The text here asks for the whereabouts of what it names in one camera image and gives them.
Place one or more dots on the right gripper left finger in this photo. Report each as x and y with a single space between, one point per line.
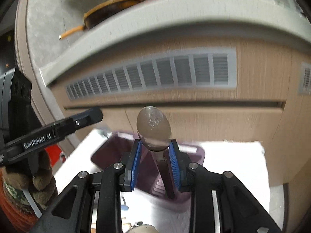
119 177

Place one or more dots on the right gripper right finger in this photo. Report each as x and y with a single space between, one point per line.
192 177

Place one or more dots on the blue plastic spoon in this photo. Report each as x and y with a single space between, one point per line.
124 206

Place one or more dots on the gloved left hand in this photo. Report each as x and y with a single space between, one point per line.
41 185

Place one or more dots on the maroon plastic utensil bin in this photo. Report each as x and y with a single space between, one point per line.
149 179

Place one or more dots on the white textured table cloth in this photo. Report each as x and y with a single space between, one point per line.
156 199

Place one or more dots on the long grey vent grille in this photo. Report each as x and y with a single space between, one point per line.
210 67

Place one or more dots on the yellow frying pan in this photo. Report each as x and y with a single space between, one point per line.
100 13

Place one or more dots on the small grey vent grille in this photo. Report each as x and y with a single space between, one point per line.
305 79

